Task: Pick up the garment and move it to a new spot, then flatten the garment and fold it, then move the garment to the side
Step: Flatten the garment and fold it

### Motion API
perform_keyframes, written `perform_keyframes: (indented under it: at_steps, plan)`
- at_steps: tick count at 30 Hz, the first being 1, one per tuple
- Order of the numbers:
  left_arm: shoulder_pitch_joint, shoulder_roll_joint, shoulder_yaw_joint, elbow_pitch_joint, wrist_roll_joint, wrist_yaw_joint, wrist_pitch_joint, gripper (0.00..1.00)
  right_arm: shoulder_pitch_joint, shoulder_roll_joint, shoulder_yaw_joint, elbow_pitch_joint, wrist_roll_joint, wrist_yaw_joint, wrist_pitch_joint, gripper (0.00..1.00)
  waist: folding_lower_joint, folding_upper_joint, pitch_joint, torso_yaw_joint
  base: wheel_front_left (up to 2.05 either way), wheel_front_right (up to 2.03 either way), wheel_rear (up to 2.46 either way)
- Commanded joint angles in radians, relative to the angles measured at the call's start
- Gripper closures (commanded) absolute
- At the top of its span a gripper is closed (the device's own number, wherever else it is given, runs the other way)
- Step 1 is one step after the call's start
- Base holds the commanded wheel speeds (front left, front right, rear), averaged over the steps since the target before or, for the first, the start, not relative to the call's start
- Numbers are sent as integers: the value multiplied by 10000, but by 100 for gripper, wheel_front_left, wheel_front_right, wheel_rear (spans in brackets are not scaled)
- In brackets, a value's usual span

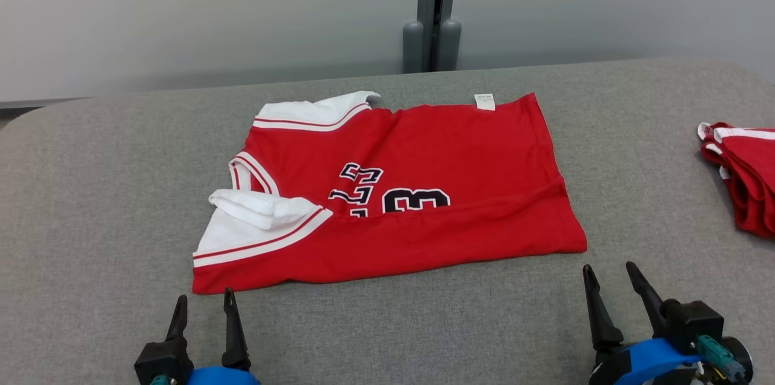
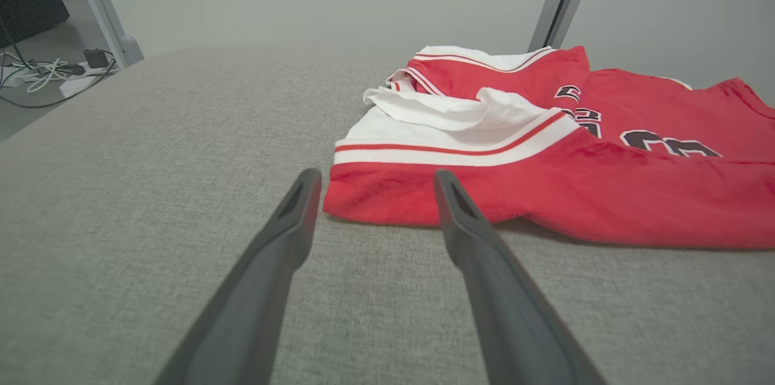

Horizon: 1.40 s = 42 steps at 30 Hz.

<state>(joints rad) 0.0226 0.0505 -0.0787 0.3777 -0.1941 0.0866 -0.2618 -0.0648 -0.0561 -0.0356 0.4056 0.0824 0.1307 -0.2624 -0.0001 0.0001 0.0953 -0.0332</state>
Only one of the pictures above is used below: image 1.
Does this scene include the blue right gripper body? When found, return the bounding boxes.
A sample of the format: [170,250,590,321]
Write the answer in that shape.
[590,338,702,385]

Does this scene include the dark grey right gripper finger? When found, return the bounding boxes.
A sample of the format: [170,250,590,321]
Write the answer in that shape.
[625,262,665,337]
[582,264,624,352]

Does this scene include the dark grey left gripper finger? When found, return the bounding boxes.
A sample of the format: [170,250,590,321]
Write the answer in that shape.
[221,288,251,369]
[167,295,188,340]

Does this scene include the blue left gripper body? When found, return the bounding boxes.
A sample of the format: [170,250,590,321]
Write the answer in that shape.
[186,366,261,385]

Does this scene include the red shorts white side stripes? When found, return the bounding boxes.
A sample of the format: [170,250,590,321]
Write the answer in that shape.
[697,122,775,238]

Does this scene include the red basketball jersey white sleeves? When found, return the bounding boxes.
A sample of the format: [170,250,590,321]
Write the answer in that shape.
[192,90,588,295]

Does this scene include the grey fabric sofa cushion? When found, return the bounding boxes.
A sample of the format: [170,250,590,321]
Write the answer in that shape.
[0,58,775,385]

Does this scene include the grey metal partition post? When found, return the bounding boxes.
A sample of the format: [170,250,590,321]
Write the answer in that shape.
[403,0,463,74]

